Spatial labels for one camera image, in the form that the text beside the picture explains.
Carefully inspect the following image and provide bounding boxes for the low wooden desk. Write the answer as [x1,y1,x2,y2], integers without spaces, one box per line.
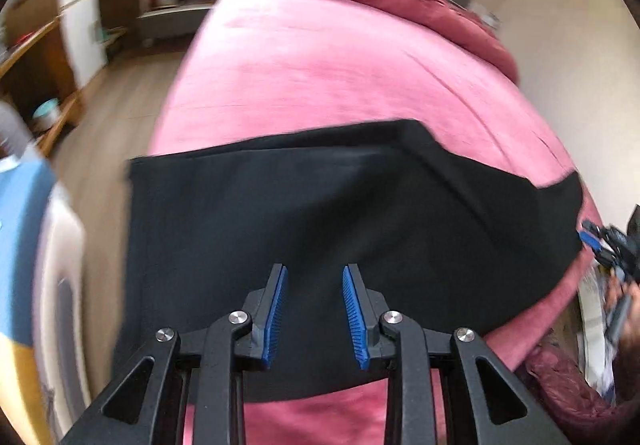
[0,17,83,156]

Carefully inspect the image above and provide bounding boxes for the black pants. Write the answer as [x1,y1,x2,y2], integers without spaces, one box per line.
[112,119,586,403]

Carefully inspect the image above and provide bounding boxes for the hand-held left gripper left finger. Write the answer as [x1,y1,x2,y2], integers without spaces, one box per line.
[60,264,289,445]

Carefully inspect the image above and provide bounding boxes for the dark red cloth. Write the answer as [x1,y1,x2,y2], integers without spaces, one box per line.
[522,342,628,428]

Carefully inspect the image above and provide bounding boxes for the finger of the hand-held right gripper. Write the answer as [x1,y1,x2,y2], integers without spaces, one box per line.
[577,219,626,278]

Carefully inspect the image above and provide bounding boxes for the pink bed sheet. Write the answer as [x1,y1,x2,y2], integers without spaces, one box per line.
[147,0,606,445]

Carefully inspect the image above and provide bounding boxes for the blue chair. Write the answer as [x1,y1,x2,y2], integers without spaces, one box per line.
[0,155,93,445]

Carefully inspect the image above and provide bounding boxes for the person's right hand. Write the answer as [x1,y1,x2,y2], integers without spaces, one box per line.
[606,274,640,341]

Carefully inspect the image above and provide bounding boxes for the white paper bag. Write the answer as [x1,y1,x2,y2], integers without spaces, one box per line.
[577,267,618,393]

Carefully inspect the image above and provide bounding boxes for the grey low shelf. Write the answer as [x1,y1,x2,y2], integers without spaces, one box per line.
[136,0,232,44]

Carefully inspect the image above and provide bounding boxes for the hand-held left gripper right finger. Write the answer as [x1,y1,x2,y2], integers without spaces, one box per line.
[341,264,571,445]

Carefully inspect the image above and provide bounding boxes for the teal cup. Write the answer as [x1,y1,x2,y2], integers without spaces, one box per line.
[31,99,62,132]

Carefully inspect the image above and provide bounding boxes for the white cabinet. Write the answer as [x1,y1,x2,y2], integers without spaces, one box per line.
[56,0,110,88]

